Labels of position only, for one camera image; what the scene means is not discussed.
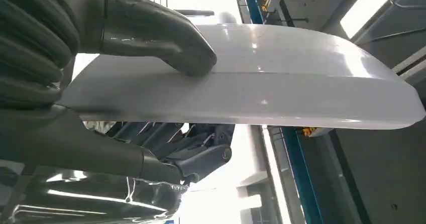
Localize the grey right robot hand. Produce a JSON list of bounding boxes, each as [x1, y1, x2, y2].
[[0, 0, 235, 224]]

